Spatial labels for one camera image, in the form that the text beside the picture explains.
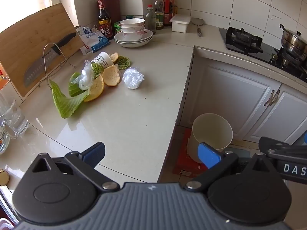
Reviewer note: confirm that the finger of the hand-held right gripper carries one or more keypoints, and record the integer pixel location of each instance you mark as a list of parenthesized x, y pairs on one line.
[(275, 149)]

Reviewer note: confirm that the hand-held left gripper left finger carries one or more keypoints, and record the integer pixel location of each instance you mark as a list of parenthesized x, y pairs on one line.
[(93, 152)]

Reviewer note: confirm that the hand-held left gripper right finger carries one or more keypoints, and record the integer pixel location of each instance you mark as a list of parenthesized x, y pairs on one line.
[(208, 157)]

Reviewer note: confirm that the white trash bin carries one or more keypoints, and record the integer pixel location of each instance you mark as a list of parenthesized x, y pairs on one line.
[(211, 131)]

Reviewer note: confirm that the large smooth green cabbage leaf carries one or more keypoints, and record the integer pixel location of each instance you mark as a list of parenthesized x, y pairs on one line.
[(64, 105)]

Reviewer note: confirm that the large orange peel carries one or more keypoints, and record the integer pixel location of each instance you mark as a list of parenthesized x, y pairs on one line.
[(111, 75), (96, 89)]

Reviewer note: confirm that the small smooth green cabbage leaf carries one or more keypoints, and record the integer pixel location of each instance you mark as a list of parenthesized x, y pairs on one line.
[(73, 83)]

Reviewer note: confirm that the clear plastic bag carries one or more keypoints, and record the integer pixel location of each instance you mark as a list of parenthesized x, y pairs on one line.
[(86, 76)]

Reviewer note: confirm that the balled clear plastic wrap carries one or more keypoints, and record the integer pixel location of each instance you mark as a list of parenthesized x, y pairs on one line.
[(132, 77)]

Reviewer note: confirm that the printed white paper cup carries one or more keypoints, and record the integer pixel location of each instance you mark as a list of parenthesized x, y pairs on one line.
[(103, 60)]

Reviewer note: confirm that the crinkled dark green cabbage leaf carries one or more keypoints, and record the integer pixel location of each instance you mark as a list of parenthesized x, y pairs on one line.
[(123, 62)]

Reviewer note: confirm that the small orange peel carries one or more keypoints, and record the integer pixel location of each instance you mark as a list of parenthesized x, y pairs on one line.
[(114, 57)]

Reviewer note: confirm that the red cardboard box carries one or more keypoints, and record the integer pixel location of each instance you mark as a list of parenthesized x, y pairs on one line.
[(184, 163)]

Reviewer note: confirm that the narrow white cabinet door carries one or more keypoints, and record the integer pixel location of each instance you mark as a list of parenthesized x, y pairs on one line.
[(290, 115)]

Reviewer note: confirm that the clear glass mug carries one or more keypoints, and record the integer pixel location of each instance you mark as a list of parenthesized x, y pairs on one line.
[(14, 119)]

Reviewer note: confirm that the clear glass bottle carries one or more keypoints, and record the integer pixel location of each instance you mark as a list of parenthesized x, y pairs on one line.
[(3, 141)]

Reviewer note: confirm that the gold bottle cap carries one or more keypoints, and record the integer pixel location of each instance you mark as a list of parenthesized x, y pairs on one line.
[(3, 177)]

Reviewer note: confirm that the black gas stove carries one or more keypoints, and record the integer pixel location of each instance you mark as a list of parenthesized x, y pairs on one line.
[(263, 50)]

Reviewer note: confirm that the white blue salt bag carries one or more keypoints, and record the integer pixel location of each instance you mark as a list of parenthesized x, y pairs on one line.
[(93, 40)]

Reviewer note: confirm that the stainless steel pot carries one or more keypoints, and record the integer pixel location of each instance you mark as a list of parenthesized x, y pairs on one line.
[(293, 39)]

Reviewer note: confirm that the white plate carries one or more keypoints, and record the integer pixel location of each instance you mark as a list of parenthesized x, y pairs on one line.
[(147, 34), (133, 42), (133, 45)]

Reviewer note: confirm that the orange packet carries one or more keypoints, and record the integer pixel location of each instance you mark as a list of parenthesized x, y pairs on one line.
[(3, 82)]

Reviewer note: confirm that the white floral bowl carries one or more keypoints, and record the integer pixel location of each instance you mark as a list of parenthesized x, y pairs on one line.
[(132, 29), (133, 35), (132, 22)]

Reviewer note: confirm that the green jar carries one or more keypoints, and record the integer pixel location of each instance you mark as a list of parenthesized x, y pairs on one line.
[(117, 28)]

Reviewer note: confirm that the metal spatula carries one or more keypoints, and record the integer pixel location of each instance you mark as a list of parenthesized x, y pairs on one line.
[(197, 22)]

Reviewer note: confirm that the bamboo cutting board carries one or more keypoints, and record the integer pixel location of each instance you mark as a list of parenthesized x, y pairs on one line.
[(24, 36)]

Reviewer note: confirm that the dark vinegar bottle red cap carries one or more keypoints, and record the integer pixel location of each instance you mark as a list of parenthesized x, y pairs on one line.
[(104, 16)]

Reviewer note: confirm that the white lidded plastic box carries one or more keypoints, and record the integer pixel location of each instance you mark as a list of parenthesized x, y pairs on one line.
[(180, 23)]

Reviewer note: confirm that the clear bottle red cap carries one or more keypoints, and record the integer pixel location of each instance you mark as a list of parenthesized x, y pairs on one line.
[(150, 20)]

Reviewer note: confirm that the dark red knife block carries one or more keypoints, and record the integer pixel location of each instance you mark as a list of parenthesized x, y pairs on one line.
[(115, 9)]

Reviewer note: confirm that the oil bottle green label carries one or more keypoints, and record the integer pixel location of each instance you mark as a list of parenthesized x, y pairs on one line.
[(159, 14)]

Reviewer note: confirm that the dark sauce bottle red label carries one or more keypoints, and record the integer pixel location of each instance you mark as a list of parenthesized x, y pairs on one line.
[(167, 9)]

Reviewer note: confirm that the yellow cap bottle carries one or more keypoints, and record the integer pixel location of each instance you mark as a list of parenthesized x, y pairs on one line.
[(173, 0)]

